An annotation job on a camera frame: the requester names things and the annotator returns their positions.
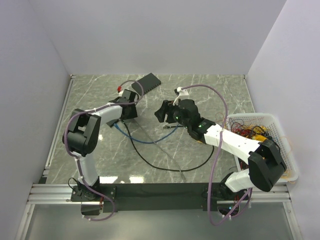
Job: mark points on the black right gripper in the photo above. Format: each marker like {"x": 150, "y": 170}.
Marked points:
{"x": 167, "y": 107}

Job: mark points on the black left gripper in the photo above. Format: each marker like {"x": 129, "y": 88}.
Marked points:
{"x": 132, "y": 113}

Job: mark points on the black network switch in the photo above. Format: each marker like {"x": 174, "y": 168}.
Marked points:
{"x": 130, "y": 114}

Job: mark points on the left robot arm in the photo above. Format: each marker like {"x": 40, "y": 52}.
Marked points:
{"x": 82, "y": 132}

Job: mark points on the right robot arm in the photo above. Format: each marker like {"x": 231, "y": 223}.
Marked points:
{"x": 264, "y": 160}

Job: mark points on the white plastic basket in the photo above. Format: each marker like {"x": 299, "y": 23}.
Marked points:
{"x": 234, "y": 121}

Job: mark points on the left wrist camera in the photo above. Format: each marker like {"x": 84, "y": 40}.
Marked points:
{"x": 123, "y": 92}

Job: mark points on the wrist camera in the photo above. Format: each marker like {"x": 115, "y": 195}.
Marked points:
{"x": 181, "y": 94}
{"x": 123, "y": 92}

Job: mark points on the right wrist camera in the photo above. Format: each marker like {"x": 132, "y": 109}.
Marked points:
{"x": 181, "y": 94}

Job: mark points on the dark network switch far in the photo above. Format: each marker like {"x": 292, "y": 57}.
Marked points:
{"x": 146, "y": 84}

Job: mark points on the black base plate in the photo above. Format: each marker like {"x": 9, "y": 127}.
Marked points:
{"x": 155, "y": 196}

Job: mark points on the aluminium rail frame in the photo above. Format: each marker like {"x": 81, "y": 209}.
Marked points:
{"x": 142, "y": 157}

